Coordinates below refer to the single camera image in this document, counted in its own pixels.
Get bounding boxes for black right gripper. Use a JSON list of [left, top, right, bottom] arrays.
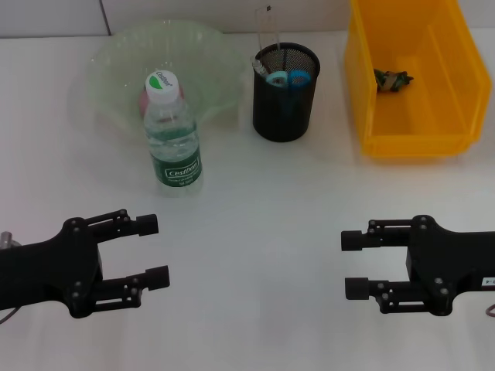
[[340, 214, 495, 317]]

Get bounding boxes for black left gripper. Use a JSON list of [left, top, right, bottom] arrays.
[[0, 209, 171, 320]]

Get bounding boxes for clear green-label water bottle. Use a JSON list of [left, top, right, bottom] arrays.
[[143, 70, 204, 196]]

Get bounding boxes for pink toy peach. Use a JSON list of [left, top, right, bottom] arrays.
[[138, 87, 185, 115]]

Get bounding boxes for green plastic wrapper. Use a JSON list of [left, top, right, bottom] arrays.
[[373, 68, 415, 94]]

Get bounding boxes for blue-handled scissors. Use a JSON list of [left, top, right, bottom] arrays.
[[265, 69, 311, 117]]

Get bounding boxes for grey ballpoint pen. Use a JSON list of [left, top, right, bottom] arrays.
[[249, 56, 271, 83]]

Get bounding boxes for transparent plastic ruler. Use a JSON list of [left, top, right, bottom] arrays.
[[254, 4, 282, 54]]

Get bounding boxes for black mesh pen holder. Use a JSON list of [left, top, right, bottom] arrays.
[[252, 42, 322, 143]]

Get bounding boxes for green translucent fruit bowl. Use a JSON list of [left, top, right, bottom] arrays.
[[87, 19, 248, 132]]

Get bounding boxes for yellow plastic bin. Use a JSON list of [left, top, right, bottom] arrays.
[[343, 0, 493, 158]]

